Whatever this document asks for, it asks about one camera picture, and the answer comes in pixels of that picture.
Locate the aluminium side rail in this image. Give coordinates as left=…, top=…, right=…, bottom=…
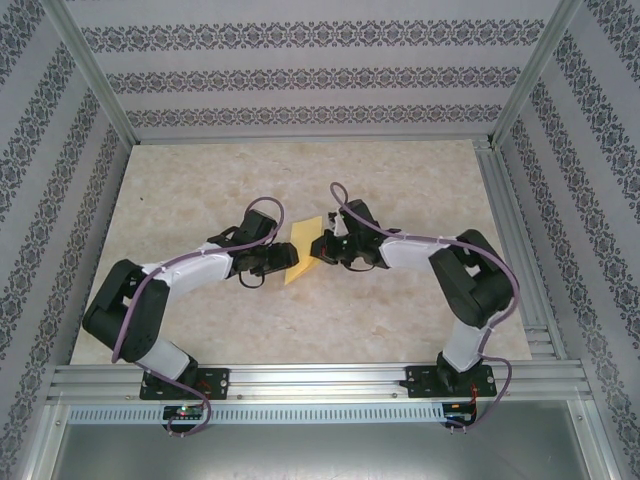
left=472, top=138, right=569, bottom=361

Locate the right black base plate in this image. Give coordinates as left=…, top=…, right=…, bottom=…
left=405, top=364, right=499, bottom=400

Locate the slotted grey cable duct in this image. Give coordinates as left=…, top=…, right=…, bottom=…
left=67, top=403, right=446, bottom=425

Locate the yellow square paper sheet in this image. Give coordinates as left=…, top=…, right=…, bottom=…
left=282, top=215, right=324, bottom=288

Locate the grey metal sheet panel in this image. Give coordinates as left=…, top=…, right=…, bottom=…
left=42, top=402, right=616, bottom=480

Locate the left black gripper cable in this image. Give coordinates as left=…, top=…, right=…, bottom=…
left=237, top=269, right=267, bottom=290

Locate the left small controller board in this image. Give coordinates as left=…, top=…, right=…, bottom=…
left=163, top=405, right=207, bottom=420

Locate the aluminium frame post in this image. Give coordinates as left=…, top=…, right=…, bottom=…
left=488, top=0, right=586, bottom=149
left=42, top=0, right=139, bottom=147

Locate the right aluminium frame post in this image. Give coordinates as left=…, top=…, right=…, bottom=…
left=488, top=0, right=586, bottom=149

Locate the long aluminium mounting rail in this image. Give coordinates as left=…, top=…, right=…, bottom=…
left=47, top=362, right=589, bottom=404

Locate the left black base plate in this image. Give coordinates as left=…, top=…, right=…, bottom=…
left=138, top=367, right=231, bottom=401

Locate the thin aluminium back rail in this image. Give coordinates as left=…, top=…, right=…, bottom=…
left=130, top=133, right=494, bottom=147

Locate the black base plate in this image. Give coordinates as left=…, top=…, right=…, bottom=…
left=138, top=367, right=231, bottom=401
left=405, top=364, right=499, bottom=400

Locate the left aluminium frame post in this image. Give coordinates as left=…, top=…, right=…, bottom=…
left=42, top=0, right=139, bottom=147

